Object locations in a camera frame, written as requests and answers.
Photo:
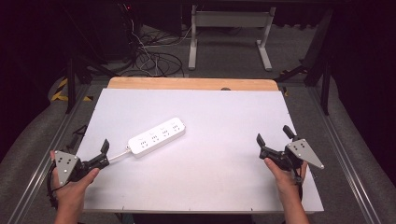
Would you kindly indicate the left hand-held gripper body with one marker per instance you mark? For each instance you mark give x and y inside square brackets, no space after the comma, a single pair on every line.
[66,165]

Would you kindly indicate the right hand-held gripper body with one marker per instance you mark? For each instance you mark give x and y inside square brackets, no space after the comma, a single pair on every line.
[303,152]

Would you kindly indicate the white power strip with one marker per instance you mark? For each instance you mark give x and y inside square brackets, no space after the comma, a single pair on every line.
[158,137]

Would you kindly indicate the person's left hand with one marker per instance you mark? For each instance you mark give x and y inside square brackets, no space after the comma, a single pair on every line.
[71,191]

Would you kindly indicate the person's right hand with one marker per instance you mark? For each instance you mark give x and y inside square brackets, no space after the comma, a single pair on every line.
[288,182]

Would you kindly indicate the black clamp beside table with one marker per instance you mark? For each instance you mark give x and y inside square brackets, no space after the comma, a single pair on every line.
[77,137]

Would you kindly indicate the yellow black hazard tape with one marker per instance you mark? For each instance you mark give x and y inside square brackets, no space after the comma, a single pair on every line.
[62,91]

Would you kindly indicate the black tripod stand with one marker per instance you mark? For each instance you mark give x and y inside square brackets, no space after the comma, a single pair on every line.
[76,77]

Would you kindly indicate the black metal stand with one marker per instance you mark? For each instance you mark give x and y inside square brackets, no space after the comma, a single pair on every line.
[320,62]

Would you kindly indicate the wooden table board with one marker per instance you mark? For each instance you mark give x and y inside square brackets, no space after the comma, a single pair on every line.
[186,84]

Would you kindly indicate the dark equipment cabinet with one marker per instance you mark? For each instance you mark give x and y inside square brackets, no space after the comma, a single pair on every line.
[118,28]

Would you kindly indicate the aluminium floor rail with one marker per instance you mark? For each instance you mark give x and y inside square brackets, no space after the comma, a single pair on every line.
[342,155]
[43,168]

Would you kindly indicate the white metal desk frame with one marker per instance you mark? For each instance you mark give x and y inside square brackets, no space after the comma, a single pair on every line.
[230,20]

